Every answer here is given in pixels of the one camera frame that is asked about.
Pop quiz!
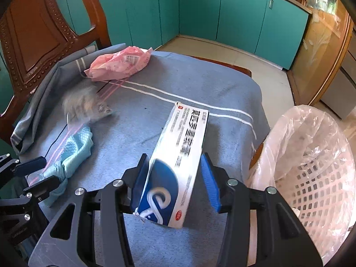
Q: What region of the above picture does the teal cloth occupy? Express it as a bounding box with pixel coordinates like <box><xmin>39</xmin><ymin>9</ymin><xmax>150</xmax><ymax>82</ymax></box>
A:
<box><xmin>39</xmin><ymin>126</ymin><xmax>94</xmax><ymax>208</ymax></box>

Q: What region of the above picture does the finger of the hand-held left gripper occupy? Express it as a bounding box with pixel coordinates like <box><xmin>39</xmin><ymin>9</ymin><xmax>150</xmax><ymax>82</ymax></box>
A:
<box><xmin>0</xmin><ymin>153</ymin><xmax>47</xmax><ymax>191</ymax></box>
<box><xmin>0</xmin><ymin>176</ymin><xmax>61</xmax><ymax>229</ymax></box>

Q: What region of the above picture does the blue and white carton box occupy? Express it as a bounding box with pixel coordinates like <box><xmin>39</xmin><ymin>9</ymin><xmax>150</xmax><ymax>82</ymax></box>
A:
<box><xmin>133</xmin><ymin>101</ymin><xmax>210</xmax><ymax>229</ymax></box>

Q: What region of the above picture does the carved wooden chair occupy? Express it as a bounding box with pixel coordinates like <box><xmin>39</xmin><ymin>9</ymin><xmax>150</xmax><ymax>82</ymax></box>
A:
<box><xmin>0</xmin><ymin>0</ymin><xmax>112</xmax><ymax>145</ymax></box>

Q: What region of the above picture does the white lattice bin with liner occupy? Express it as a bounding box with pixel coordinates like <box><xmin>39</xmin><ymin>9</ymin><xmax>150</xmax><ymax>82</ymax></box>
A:
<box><xmin>246</xmin><ymin>104</ymin><xmax>356</xmax><ymax>267</ymax></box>

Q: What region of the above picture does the pink printed packaging bag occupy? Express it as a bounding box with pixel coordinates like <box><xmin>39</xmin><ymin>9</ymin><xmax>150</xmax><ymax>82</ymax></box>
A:
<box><xmin>84</xmin><ymin>46</ymin><xmax>153</xmax><ymax>82</ymax></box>

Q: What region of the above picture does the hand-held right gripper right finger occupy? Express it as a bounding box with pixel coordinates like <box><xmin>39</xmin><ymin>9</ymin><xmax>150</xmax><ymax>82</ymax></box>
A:
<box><xmin>200</xmin><ymin>152</ymin><xmax>323</xmax><ymax>267</ymax></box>

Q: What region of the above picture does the clear crumpled wrapper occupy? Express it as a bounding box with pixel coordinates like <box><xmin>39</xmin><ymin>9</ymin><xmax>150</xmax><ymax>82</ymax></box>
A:
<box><xmin>62</xmin><ymin>86</ymin><xmax>112</xmax><ymax>123</ymax></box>

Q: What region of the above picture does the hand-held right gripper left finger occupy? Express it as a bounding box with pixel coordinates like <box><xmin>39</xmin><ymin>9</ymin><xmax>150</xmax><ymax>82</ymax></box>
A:
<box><xmin>28</xmin><ymin>153</ymin><xmax>152</xmax><ymax>267</ymax></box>

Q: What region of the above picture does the teal kitchen cabinet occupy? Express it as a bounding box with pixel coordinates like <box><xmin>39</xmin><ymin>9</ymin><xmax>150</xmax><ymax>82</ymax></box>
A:
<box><xmin>0</xmin><ymin>0</ymin><xmax>312</xmax><ymax>114</ymax></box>

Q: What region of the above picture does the grey-blue striped blanket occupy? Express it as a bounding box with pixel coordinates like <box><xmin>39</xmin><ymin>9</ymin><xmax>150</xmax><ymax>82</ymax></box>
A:
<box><xmin>11</xmin><ymin>43</ymin><xmax>271</xmax><ymax>267</ymax></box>

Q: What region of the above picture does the wooden cabinet with glass door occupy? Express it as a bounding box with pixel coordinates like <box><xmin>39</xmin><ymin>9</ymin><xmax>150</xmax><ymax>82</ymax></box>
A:
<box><xmin>286</xmin><ymin>0</ymin><xmax>356</xmax><ymax>120</ymax></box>

